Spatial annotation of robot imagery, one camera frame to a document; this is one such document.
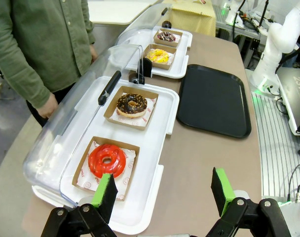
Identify yellow cloth covered table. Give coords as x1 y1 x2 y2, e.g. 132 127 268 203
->
162 0 217 37

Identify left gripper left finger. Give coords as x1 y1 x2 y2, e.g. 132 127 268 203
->
40 173 118 237

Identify chocolate nut topped donut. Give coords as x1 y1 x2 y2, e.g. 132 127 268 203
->
116 93 148 119

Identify black cable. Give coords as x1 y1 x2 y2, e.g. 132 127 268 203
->
287 164 300 203

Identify white framed clock monitor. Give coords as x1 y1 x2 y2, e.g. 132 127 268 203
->
275 66 300 136

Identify black plastic serving tray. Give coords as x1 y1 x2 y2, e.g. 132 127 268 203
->
176 64 252 139

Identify red glazed donut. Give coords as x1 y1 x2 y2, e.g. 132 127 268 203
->
87 144 127 179

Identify grey ribbed metal base plate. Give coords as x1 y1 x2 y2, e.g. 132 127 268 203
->
250 91 300 198

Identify person's green shirt torso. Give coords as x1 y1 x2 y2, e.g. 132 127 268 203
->
0 0 91 93

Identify person's left hand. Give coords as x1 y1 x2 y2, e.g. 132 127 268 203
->
89 43 99 64

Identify person's right hand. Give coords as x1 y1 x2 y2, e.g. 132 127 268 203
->
36 92 59 119

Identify person's left forearm green sleeve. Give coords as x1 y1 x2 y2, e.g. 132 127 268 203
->
80 0 96 45

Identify chocolate rainbow sprinkle donut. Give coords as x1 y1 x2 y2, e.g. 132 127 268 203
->
157 31 177 42

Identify person's right forearm green sleeve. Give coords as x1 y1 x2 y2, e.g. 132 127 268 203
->
0 44 59 109

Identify brown cardboard donut tray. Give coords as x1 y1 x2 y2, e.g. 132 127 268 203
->
71 136 140 202
103 85 159 131
142 43 177 71
153 28 184 48

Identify yellow glazed sprinkle donut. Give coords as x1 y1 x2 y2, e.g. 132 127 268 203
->
146 48 170 64

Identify person's black trousers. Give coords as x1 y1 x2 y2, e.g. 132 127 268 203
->
26 82 76 128

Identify grey metal workbench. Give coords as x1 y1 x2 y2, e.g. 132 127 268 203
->
214 4 262 67

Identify white printed paper liner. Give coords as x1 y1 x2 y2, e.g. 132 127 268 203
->
76 140 136 200
109 92 157 127
145 48 175 65
156 31 182 44

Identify white display case base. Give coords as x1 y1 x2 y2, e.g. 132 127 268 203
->
31 76 180 235
126 28 193 79

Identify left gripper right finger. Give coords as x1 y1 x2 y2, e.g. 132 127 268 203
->
205 167 291 237

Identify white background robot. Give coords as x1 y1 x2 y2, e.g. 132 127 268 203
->
224 0 241 25

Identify white table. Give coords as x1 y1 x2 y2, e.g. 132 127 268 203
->
87 0 160 25

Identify clear display case lid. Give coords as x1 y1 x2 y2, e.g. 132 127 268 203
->
115 2 173 67
23 44 145 208

